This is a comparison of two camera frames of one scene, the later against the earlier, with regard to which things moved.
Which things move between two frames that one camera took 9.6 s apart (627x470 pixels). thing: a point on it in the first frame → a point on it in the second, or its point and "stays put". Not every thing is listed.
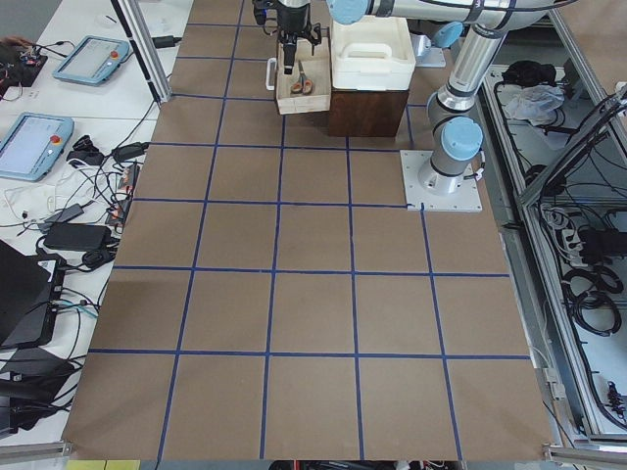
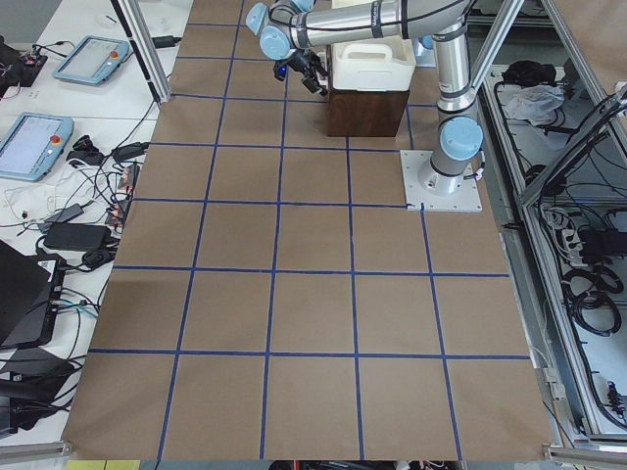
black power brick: x=74 y=236 stays put
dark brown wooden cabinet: x=366 y=113 stays put
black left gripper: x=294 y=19 → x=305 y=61
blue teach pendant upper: x=91 y=60 stays put
